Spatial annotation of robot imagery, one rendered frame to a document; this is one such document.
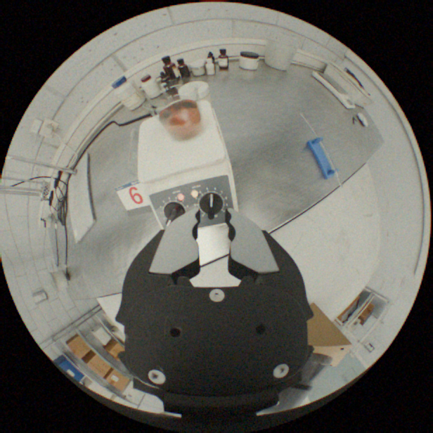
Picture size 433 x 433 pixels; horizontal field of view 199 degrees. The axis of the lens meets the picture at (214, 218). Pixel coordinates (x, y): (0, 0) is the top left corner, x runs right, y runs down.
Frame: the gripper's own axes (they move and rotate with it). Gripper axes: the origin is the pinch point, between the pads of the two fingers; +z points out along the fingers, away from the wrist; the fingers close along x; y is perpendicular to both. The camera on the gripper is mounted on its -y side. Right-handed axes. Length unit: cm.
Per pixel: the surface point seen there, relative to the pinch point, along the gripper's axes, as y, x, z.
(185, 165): -4.0, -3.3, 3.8
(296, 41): -84, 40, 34
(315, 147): -10.8, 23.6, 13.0
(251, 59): -44, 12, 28
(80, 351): 138, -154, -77
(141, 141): -8.1, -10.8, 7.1
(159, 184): -1.5, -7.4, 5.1
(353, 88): -67, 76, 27
